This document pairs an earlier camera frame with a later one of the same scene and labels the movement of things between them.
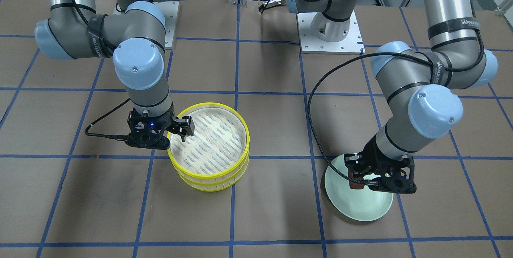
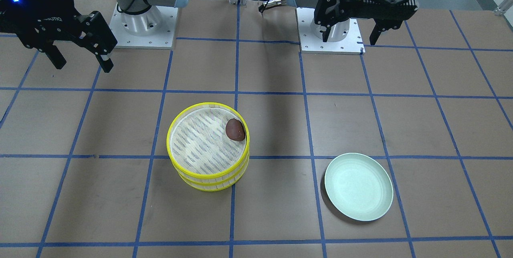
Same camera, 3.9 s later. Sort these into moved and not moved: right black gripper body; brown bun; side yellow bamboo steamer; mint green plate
Moved: right black gripper body; brown bun
Not moved: mint green plate; side yellow bamboo steamer
